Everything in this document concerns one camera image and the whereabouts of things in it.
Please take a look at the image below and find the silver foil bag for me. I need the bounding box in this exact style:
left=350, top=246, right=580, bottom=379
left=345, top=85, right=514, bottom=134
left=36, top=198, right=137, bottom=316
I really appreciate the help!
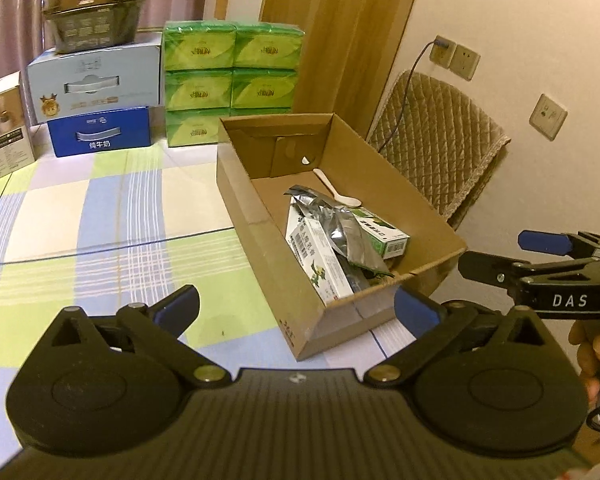
left=282, top=185, right=393, bottom=278

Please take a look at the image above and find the light blue milk carton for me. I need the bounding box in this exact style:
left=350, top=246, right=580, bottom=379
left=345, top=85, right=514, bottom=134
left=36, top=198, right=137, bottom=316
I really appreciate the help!
left=26, top=31, right=163, bottom=125

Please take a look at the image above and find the green narrow box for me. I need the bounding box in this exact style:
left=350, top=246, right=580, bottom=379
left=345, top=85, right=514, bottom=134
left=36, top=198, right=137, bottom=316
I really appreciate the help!
left=350, top=207, right=412, bottom=260

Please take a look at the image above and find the plaid tablecloth desktop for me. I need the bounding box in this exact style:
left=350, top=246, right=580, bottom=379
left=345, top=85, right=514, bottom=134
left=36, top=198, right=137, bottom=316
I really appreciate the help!
left=0, top=145, right=431, bottom=378

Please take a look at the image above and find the quilted beige chair cover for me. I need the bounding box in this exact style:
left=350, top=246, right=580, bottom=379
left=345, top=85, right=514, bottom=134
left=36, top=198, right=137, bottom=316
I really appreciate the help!
left=365, top=71, right=512, bottom=231

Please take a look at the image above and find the beige wall socket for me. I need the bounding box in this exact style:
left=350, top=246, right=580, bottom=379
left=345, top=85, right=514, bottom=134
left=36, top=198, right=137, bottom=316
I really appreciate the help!
left=529, top=93, right=568, bottom=142
left=450, top=44, right=481, bottom=81
left=430, top=35, right=457, bottom=68

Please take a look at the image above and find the stack of green tissue packs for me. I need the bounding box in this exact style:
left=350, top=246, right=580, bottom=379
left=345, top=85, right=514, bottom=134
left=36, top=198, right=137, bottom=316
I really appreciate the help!
left=162, top=20, right=306, bottom=148

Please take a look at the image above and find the person's right hand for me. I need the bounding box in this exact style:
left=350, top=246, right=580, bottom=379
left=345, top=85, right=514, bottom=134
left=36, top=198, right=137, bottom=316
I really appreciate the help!
left=569, top=319, right=600, bottom=403

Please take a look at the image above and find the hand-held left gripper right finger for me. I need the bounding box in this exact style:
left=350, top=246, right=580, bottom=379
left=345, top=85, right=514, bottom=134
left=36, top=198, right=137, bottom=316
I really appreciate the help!
left=365, top=286, right=561, bottom=390

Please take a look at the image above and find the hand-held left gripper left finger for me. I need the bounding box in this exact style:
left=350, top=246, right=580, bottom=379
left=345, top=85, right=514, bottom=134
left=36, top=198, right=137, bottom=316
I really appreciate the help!
left=39, top=284, right=231, bottom=390

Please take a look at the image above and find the white product box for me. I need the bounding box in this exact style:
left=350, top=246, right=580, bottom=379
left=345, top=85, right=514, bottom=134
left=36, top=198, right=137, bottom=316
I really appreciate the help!
left=0, top=71, right=37, bottom=184

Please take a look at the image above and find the white medicine box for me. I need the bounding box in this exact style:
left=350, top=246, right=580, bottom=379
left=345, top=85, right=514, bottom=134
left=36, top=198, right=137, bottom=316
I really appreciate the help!
left=284, top=217, right=357, bottom=307

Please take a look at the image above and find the wooden door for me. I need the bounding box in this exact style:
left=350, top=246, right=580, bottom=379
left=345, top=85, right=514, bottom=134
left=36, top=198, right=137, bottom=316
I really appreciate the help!
left=259, top=0, right=428, bottom=133

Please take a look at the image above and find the brown cardboard box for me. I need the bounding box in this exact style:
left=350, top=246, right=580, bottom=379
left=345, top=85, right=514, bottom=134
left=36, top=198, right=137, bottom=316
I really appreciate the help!
left=216, top=112, right=468, bottom=362

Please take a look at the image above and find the white plastic spoon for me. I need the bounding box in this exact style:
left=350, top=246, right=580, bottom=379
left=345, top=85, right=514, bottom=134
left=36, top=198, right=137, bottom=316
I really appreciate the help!
left=312, top=168, right=362, bottom=208

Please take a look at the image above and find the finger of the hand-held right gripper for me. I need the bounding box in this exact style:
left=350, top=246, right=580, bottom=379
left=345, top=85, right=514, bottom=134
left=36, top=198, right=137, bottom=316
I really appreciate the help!
left=457, top=251, right=536, bottom=292
left=517, top=230, right=600, bottom=262

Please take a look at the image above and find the dark brown food pack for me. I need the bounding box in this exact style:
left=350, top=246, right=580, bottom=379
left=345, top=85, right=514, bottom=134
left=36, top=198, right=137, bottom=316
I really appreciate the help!
left=42, top=0, right=146, bottom=56

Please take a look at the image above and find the dark blue milk carton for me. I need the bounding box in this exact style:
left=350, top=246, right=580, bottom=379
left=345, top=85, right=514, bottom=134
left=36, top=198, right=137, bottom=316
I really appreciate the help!
left=47, top=106, right=153, bottom=158

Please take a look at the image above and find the grey charger cable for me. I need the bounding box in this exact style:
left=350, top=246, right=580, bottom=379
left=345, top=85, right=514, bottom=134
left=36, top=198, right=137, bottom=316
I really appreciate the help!
left=400, top=39, right=438, bottom=81

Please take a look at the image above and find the pinkish curtain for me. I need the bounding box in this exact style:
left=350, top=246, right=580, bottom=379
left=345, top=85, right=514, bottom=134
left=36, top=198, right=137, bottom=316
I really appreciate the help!
left=0, top=0, right=213, bottom=86

